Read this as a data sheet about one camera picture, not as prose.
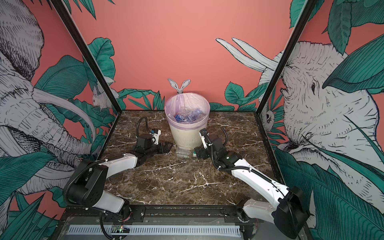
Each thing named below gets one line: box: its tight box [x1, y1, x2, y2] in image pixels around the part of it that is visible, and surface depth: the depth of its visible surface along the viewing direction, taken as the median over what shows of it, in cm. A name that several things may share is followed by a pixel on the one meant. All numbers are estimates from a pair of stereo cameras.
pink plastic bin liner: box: [164, 92, 211, 131], surface depth 92 cm
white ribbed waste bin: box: [168, 124, 208, 158], surface depth 92 cm
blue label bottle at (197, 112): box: [191, 109, 203, 119], surface depth 97 cm
